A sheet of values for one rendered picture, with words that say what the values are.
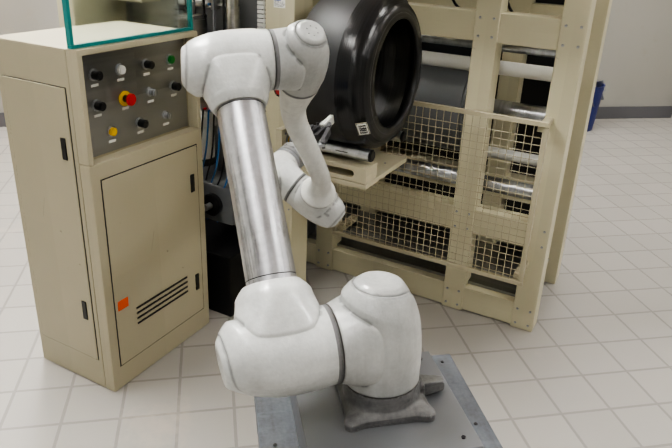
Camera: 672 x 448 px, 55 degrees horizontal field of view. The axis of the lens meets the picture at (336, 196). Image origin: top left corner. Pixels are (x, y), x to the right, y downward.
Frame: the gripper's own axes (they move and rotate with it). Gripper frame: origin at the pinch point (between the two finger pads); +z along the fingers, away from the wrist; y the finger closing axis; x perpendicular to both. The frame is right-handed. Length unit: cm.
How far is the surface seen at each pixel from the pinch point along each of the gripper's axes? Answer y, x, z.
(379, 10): -9.3, -30.7, 24.6
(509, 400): -69, 107, -1
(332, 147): 4.6, 15.5, 9.0
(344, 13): 0.7, -30.8, 18.9
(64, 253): 78, 36, -59
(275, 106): 34.3, 8.7, 18.6
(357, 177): -7.2, 22.9, 4.6
